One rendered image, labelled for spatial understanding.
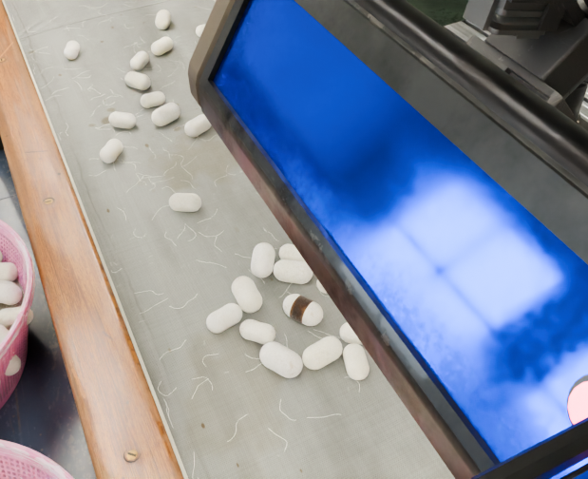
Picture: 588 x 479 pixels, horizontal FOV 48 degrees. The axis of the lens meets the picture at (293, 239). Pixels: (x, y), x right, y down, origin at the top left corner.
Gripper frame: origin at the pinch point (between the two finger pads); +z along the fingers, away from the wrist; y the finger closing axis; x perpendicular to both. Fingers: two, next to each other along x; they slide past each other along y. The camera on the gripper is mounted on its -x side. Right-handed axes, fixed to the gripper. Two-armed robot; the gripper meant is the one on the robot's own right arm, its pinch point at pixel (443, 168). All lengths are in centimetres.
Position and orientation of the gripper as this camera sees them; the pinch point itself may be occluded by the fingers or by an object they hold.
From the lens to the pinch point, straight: 54.9
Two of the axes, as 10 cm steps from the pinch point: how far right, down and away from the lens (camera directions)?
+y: 4.3, 6.3, -6.5
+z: -6.7, 7.0, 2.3
